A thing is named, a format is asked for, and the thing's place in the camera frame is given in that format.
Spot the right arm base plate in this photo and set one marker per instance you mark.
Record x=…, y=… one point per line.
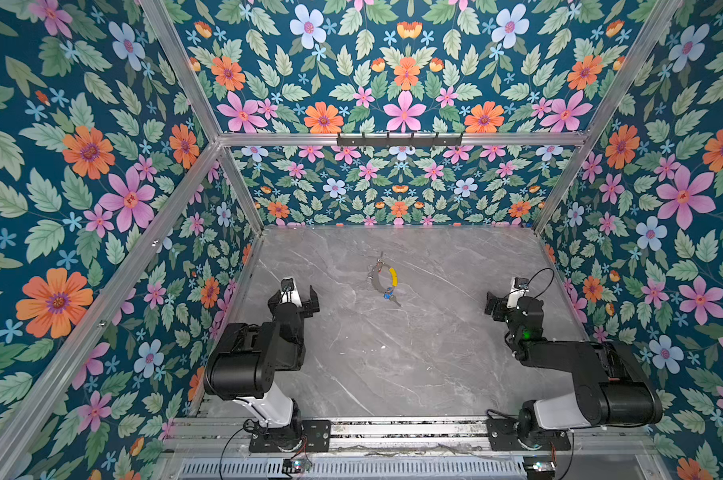
x=507, y=435

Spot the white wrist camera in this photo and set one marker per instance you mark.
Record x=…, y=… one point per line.
x=287, y=285
x=519, y=287

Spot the right small circuit board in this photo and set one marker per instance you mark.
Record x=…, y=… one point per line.
x=536, y=469

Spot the black hook rail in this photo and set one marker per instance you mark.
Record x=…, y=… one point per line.
x=386, y=140

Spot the silver keyring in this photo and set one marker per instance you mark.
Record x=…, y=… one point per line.
x=374, y=277

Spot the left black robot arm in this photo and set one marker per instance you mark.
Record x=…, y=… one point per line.
x=242, y=367

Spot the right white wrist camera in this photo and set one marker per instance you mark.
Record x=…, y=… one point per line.
x=519, y=287

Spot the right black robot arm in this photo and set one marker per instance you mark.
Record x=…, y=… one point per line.
x=609, y=387

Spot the yellow capped key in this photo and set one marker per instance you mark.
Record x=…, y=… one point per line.
x=394, y=277

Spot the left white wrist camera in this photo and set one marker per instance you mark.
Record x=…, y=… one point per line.
x=287, y=285

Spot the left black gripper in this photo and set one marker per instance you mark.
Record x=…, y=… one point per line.
x=307, y=300

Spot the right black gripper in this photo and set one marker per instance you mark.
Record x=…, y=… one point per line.
x=493, y=304

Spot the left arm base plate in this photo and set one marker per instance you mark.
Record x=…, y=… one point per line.
x=312, y=436

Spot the blue capped key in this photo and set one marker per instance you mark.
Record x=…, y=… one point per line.
x=389, y=294

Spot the left small circuit board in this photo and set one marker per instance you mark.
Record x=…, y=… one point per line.
x=292, y=467

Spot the aluminium front rail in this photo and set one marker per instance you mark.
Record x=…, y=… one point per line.
x=429, y=435

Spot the small circuit board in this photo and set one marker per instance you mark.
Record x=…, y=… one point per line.
x=292, y=467
x=536, y=469

